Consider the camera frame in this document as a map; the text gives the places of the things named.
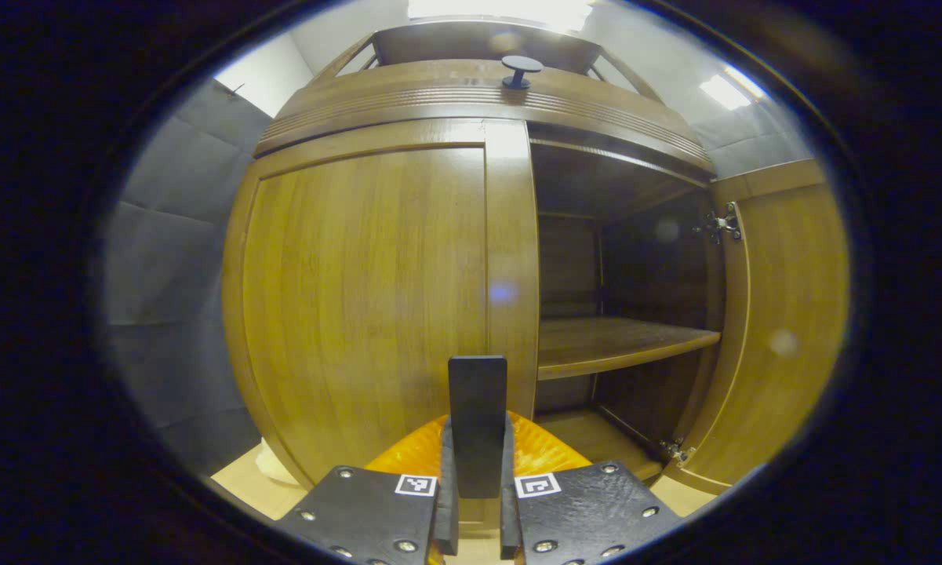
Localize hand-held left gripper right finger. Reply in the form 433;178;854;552
500;412;683;565

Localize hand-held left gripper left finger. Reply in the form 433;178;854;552
275;414;460;565

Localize wooden shoe cabinet door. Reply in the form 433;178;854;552
221;119;540;499
663;159;849;495

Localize wooden double-door shoe cabinet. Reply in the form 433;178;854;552
221;20;849;534

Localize wooden cabinet drawer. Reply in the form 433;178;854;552
255;59;715;177

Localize wooden inner shelf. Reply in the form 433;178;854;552
537;316;721;381

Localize black round drawer knob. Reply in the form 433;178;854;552
502;55;544;89

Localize small ceiling light panel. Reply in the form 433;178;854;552
700;67;766;111

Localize large ceiling light panel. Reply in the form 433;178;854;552
406;0;595;32

